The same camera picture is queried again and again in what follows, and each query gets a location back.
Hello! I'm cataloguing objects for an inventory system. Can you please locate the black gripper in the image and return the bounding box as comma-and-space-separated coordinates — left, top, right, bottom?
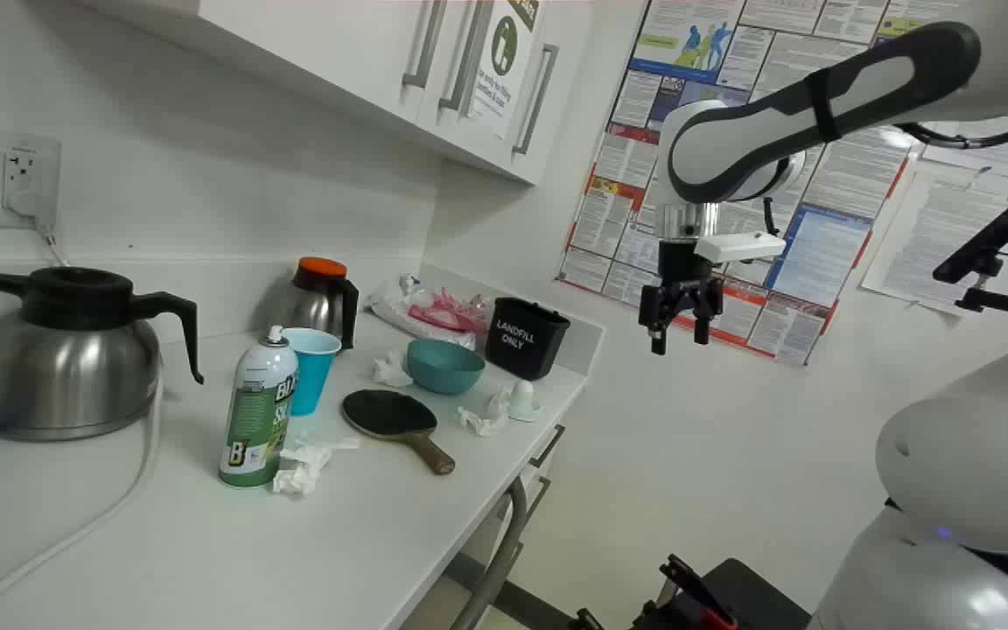
636, 235, 727, 356

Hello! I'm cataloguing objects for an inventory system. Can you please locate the white tissue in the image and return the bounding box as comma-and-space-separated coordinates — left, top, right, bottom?
456, 395, 515, 441
268, 433, 363, 504
366, 347, 415, 391

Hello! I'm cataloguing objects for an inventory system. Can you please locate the black square plastic bin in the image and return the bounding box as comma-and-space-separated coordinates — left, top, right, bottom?
478, 293, 573, 385

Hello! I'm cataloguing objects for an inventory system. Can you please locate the small white cup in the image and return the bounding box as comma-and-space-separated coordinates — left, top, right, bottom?
504, 379, 543, 428

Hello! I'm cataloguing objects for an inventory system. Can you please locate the clear plastic bag red print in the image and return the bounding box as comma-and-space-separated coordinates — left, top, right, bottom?
363, 269, 497, 350

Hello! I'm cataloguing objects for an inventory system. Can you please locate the teal bowl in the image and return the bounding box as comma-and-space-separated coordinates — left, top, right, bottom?
400, 337, 489, 398

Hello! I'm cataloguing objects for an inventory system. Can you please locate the black and red stand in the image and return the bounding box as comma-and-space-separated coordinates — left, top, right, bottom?
626, 550, 820, 630

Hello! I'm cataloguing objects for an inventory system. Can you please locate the green and white cabinet sticker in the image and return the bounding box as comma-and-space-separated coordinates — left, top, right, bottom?
462, 0, 545, 145

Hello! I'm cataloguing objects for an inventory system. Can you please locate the steel carafe with orange lid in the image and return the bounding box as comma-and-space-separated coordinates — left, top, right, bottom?
249, 256, 363, 354

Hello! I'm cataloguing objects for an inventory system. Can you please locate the blue plastic cup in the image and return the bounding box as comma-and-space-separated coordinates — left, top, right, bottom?
281, 326, 347, 419

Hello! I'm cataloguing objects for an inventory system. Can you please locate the green spray can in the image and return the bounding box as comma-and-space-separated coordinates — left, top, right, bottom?
217, 323, 300, 491

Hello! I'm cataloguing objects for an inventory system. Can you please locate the large steel coffee carafe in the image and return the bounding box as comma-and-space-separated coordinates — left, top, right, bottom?
0, 262, 206, 446

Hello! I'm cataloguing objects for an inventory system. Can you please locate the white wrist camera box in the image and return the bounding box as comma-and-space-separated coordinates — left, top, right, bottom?
693, 227, 787, 267

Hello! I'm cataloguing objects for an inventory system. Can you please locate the grey drawer handle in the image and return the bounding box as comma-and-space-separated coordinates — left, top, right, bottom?
527, 419, 569, 474

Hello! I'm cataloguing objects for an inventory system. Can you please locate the grey cabinet door handle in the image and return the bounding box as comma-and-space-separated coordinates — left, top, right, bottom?
506, 42, 563, 160
400, 0, 452, 94
435, 0, 497, 118

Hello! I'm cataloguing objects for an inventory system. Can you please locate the white paper wall notice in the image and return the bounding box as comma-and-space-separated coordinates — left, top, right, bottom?
857, 115, 1008, 323

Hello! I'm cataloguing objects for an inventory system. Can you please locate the grey lower cupboard handle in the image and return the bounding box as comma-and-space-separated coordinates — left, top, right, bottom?
449, 474, 532, 630

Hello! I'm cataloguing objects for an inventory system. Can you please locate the black phone on mount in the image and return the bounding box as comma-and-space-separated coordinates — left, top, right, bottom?
932, 202, 1008, 286

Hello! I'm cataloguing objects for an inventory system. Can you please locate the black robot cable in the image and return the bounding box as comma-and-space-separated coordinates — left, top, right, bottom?
895, 110, 1008, 154

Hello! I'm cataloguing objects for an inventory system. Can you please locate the white wall cabinet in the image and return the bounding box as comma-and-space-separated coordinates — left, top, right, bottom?
74, 0, 596, 189

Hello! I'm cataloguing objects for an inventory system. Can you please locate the white power cord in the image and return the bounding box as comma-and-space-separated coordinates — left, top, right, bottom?
0, 197, 171, 630

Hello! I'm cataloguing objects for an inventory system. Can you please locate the white wall power outlet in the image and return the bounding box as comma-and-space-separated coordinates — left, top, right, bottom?
0, 127, 67, 235

